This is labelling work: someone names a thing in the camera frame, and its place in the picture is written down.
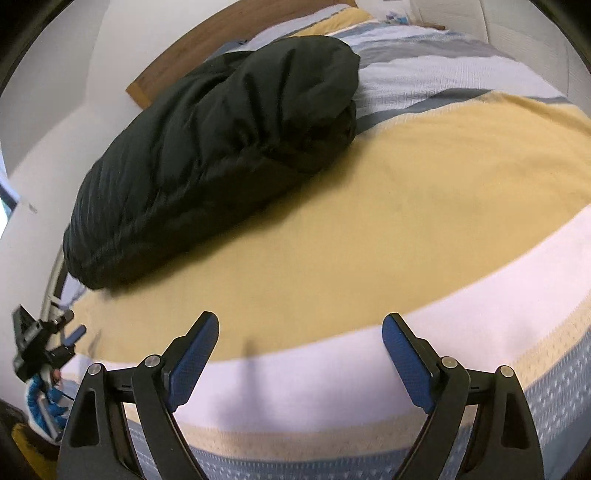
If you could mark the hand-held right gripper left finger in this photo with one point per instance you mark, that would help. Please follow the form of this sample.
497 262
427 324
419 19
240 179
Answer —
191 364

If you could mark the white wardrobe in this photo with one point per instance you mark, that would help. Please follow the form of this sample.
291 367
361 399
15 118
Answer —
508 27

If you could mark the small items on nightstand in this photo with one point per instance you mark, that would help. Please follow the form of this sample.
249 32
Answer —
395 18

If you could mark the wooden headboard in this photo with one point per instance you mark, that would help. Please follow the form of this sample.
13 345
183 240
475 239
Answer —
184 60

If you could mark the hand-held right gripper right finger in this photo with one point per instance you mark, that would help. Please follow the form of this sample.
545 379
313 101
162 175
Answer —
411 364

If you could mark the yellow cloth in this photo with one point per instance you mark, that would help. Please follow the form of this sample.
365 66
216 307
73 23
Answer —
30 445

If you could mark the striped duvet bed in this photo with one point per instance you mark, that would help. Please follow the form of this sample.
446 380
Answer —
392 207

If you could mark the window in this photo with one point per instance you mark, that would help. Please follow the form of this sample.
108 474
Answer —
7 198

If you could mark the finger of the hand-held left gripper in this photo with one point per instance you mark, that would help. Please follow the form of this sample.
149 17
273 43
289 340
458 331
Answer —
76 333

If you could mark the black puffer jacket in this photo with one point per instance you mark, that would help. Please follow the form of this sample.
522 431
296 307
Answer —
207 157

